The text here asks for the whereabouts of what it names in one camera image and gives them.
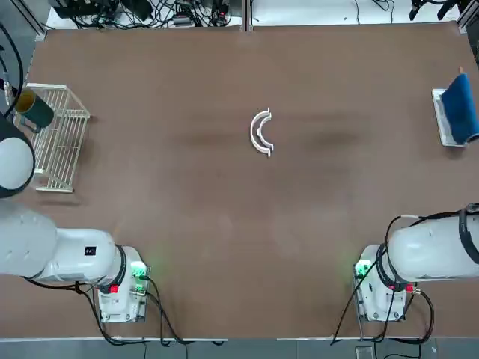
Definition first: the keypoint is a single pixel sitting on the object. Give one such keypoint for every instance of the large white PVC pipe clamp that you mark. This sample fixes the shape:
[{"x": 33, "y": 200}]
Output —
[{"x": 252, "y": 131}]

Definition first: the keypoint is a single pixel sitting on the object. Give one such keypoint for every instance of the small white PVC pipe clamp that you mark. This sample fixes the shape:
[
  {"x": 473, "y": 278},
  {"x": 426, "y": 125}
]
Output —
[{"x": 259, "y": 132}]

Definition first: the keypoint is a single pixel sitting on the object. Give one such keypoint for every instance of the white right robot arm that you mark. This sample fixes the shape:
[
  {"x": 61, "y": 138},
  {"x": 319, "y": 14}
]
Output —
[{"x": 423, "y": 250}]

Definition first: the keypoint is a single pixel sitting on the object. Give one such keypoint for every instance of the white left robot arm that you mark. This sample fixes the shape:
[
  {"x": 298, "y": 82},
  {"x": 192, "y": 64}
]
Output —
[{"x": 75, "y": 254}]

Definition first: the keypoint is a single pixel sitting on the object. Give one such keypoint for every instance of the green circuit board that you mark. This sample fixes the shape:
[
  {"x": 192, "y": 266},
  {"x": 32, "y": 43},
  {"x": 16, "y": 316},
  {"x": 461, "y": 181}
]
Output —
[{"x": 140, "y": 271}]

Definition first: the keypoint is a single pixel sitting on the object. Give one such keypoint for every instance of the grey power strip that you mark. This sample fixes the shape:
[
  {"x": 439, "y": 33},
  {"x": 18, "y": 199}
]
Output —
[{"x": 184, "y": 21}]

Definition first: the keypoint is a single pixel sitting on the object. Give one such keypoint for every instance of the dark green cylindrical cup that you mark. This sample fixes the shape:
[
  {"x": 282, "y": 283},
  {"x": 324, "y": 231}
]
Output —
[{"x": 39, "y": 112}]

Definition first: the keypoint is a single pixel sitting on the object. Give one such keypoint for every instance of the black equipment box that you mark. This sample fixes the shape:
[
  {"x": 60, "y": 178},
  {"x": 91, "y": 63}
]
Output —
[{"x": 86, "y": 7}]

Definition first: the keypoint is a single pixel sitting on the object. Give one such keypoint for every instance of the blue rolled cloth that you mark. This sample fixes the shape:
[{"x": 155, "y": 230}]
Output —
[{"x": 462, "y": 108}]

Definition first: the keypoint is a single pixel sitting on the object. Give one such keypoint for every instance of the aluminium frame post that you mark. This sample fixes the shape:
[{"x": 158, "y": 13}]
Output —
[{"x": 247, "y": 15}]

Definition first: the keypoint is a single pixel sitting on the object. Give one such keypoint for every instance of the grey metal bracket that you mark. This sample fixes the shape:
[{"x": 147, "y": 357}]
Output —
[{"x": 363, "y": 353}]

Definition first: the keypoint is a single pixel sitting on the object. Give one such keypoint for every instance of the aluminium frame rail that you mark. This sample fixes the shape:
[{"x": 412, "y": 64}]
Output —
[
  {"x": 41, "y": 31},
  {"x": 467, "y": 15}
]

